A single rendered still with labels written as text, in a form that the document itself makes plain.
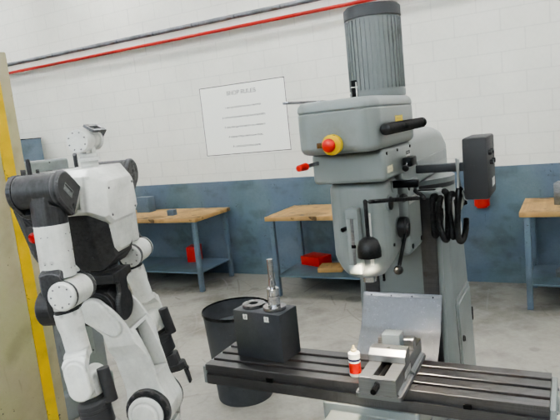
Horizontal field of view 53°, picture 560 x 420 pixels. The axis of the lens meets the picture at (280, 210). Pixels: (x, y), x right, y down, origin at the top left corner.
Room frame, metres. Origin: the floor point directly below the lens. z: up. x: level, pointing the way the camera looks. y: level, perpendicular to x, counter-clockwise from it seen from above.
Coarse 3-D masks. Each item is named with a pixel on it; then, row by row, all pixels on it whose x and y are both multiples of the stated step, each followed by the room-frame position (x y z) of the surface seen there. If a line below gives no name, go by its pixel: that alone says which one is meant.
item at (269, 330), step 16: (256, 304) 2.10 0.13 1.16; (240, 320) 2.09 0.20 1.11; (256, 320) 2.05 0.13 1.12; (272, 320) 2.00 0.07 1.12; (288, 320) 2.03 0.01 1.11; (240, 336) 2.10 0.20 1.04; (256, 336) 2.05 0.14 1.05; (272, 336) 2.01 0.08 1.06; (288, 336) 2.02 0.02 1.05; (240, 352) 2.10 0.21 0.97; (256, 352) 2.06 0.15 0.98; (272, 352) 2.01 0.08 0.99; (288, 352) 2.01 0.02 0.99
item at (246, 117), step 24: (216, 96) 7.09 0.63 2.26; (240, 96) 6.93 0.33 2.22; (264, 96) 6.77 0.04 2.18; (216, 120) 7.11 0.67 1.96; (240, 120) 6.95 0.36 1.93; (264, 120) 6.79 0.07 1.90; (216, 144) 7.13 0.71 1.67; (240, 144) 6.96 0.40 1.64; (264, 144) 6.81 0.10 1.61; (288, 144) 6.66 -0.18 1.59
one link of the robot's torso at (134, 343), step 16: (96, 304) 1.62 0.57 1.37; (96, 320) 1.62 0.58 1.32; (112, 320) 1.61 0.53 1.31; (128, 320) 1.77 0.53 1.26; (144, 320) 1.73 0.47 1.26; (112, 336) 1.61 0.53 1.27; (128, 336) 1.62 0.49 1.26; (144, 336) 1.73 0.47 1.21; (112, 352) 1.64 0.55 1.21; (128, 352) 1.63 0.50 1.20; (144, 352) 1.63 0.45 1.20; (160, 352) 1.73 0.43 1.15; (128, 368) 1.65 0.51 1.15; (144, 368) 1.64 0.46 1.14; (160, 368) 1.68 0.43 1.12; (128, 384) 1.65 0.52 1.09; (144, 384) 1.64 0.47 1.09; (160, 384) 1.64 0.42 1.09; (176, 384) 1.71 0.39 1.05; (128, 400) 1.63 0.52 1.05; (160, 400) 1.62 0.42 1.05; (176, 400) 1.67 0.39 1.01
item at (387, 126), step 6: (402, 120) 1.78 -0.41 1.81; (408, 120) 1.82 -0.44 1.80; (414, 120) 1.87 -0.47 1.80; (420, 120) 1.93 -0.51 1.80; (426, 120) 2.00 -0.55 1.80; (384, 126) 1.62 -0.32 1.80; (390, 126) 1.61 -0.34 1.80; (396, 126) 1.66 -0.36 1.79; (402, 126) 1.72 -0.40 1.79; (408, 126) 1.78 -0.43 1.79; (414, 126) 1.86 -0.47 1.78; (420, 126) 1.94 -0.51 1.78; (384, 132) 1.62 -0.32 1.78; (390, 132) 1.61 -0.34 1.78; (396, 132) 1.69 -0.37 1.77
